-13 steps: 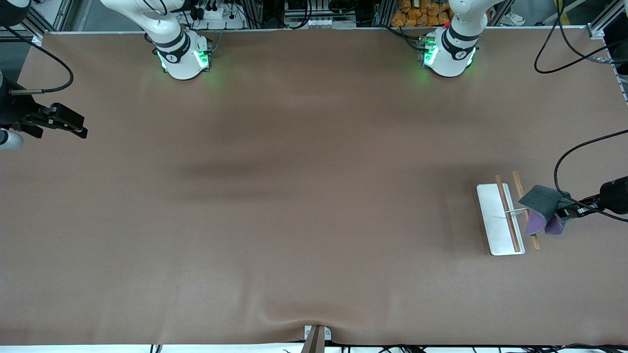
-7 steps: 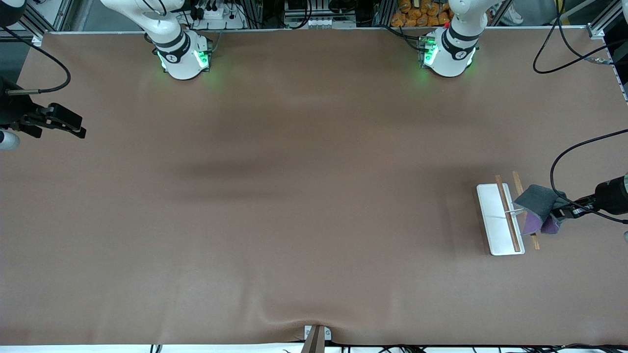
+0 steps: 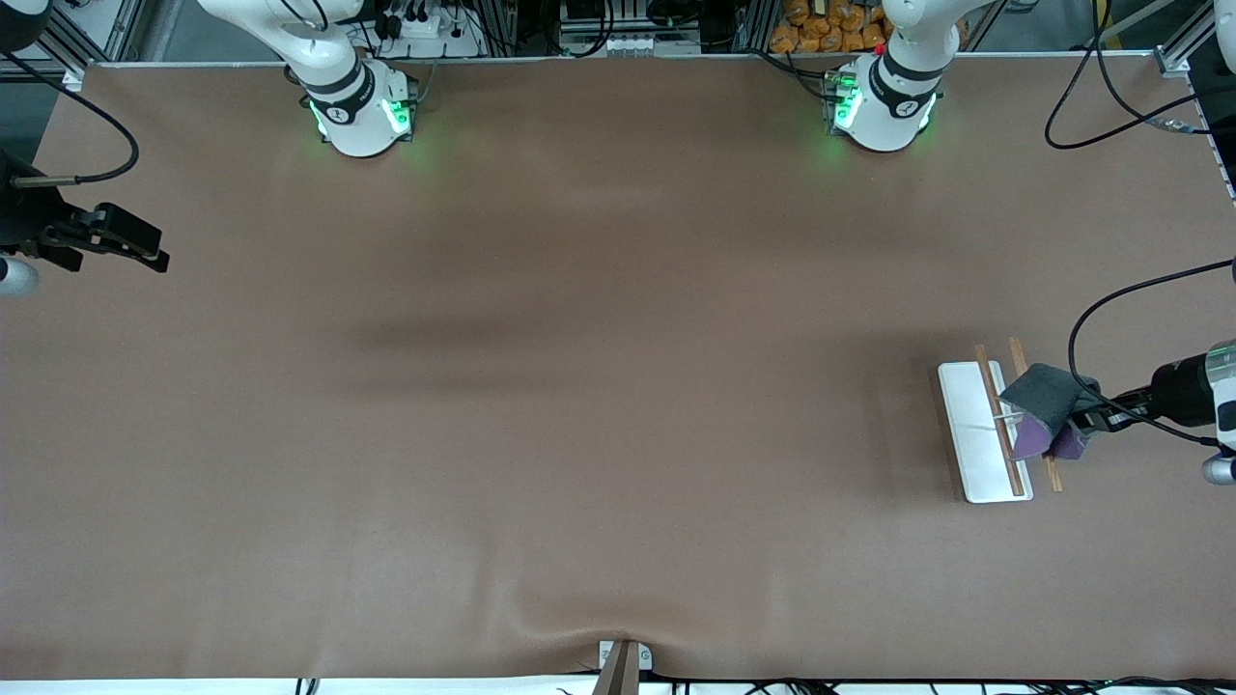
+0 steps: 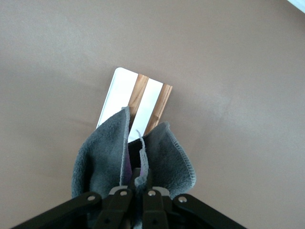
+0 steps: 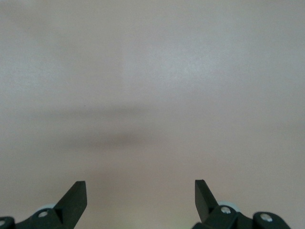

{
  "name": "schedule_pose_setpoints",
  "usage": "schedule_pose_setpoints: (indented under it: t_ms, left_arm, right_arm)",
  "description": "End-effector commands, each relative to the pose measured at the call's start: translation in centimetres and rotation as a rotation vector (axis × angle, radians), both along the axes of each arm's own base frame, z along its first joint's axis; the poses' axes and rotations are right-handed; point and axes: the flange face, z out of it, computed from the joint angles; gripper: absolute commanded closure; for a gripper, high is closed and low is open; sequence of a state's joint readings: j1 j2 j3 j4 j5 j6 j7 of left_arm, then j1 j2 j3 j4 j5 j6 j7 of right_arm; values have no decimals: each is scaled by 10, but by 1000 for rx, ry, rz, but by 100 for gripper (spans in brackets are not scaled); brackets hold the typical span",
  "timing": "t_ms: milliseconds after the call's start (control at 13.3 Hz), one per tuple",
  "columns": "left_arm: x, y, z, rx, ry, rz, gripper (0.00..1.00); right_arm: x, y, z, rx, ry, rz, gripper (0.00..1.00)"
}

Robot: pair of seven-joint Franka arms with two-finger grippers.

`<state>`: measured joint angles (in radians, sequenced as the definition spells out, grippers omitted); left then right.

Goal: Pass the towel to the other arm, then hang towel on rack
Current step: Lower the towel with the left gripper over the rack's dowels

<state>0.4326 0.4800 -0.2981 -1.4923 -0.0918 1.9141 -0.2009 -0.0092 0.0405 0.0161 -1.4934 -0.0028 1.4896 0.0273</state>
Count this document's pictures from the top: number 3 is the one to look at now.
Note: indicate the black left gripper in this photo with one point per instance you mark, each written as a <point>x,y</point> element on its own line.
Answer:
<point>1178,390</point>

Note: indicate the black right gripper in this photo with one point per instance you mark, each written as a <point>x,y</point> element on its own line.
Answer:
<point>21,214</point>

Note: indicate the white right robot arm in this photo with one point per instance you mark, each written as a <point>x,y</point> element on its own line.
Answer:
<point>357,116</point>

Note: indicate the pile of orange objects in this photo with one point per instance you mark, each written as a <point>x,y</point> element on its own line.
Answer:
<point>830,24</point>

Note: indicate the white power strip with plugs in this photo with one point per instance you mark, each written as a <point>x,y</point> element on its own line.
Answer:
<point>439,41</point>

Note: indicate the brown table cover mat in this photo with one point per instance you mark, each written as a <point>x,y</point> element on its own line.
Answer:
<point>618,502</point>

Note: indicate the grey and purple towel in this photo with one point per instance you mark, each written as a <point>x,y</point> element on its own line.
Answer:
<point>1048,396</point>

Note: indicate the white terminal strip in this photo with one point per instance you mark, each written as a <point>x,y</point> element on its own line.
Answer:
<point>628,44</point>

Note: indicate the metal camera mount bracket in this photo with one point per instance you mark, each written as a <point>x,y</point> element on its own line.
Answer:
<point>618,676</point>

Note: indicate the white rack with wooden bars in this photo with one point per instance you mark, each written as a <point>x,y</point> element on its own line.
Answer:
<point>970,434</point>

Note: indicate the grey aluminium frame profile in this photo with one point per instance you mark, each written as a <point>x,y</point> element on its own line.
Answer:
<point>126,29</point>
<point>1183,53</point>

